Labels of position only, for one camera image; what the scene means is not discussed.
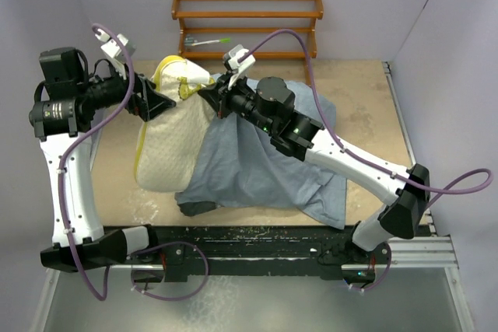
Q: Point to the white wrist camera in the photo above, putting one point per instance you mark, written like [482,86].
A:
[113,52]
[237,61]

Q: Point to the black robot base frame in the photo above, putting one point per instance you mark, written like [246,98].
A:
[268,250]

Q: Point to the wooden shelf rack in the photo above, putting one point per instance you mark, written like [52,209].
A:
[231,18]

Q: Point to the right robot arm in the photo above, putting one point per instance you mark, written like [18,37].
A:
[271,108]

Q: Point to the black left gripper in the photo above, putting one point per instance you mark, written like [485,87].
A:
[154,103]

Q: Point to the cream yellow pillow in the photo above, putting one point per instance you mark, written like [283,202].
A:
[168,145]

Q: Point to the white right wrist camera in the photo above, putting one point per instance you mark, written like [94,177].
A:
[237,61]

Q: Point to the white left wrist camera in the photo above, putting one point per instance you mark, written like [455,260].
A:
[113,52]

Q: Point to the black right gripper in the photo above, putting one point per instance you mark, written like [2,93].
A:
[220,96]

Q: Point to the grey striped pillowcase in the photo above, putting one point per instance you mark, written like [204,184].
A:
[237,167]

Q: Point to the green white pen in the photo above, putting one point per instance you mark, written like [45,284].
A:
[189,42]

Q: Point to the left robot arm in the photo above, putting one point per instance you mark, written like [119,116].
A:
[64,106]

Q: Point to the aluminium table edge rail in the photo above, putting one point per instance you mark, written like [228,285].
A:
[426,225]

